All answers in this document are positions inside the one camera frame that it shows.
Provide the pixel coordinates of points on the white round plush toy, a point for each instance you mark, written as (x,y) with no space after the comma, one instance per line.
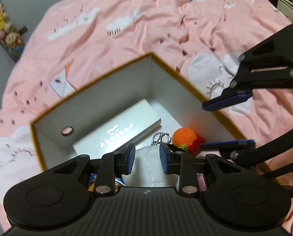
(147,170)

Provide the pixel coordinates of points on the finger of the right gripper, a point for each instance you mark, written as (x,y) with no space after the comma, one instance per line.
(245,154)
(240,88)

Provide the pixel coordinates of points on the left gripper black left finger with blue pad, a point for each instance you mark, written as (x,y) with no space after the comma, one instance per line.
(72,176)

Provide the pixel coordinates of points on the open cardboard box white inside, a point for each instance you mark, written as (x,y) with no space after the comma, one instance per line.
(174,99)

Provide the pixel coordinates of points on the orange crochet fruit keychain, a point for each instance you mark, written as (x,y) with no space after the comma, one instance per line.
(183,138)

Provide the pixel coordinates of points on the white glasses box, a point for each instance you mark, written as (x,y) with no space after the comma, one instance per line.
(129,126)

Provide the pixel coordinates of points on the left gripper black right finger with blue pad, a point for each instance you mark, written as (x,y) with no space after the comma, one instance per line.
(185,166)

